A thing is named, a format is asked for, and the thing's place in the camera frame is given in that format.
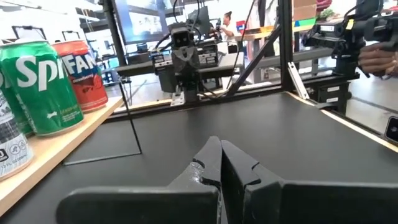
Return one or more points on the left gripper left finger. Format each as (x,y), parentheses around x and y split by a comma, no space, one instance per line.
(155,202)

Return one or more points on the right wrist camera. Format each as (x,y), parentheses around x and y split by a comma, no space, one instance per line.
(182,36)

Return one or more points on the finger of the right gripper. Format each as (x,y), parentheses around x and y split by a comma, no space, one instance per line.
(178,62)
(193,62)

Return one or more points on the silver aluminium bar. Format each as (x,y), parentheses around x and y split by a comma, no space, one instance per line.
(298,80)

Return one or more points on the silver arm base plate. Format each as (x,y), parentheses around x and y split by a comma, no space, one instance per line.
(177,99)

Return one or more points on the white Celsius can black lid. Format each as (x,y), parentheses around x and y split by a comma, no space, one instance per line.
(12,146)

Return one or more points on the black diagonal frame strut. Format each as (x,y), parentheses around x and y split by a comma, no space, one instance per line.
(253,62)

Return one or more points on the large display screen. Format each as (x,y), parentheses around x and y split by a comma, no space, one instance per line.
(140,21)

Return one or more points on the green Sprite can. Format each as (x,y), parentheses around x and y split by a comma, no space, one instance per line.
(43,93)
(12,105)

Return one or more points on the black vertical frame post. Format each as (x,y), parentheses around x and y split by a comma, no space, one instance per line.
(285,43)

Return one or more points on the person's hand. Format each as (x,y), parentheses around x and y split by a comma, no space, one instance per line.
(377,60)

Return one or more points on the black table mat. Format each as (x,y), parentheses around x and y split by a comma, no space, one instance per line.
(248,130)

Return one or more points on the red Fanta can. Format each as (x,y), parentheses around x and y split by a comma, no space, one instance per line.
(87,84)

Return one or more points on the black rack white labels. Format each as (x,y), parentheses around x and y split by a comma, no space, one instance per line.
(332,95)

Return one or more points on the person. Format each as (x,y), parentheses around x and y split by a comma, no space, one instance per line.
(228,29)

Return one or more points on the wooden shelf black metal legs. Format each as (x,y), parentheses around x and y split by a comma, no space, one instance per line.
(62,140)

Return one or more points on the silver frame bracket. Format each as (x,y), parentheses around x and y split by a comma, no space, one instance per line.
(392,129)

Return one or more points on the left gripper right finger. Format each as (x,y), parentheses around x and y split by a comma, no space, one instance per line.
(295,202)

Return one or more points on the brown cardboard box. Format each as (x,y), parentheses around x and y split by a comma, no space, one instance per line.
(304,9)

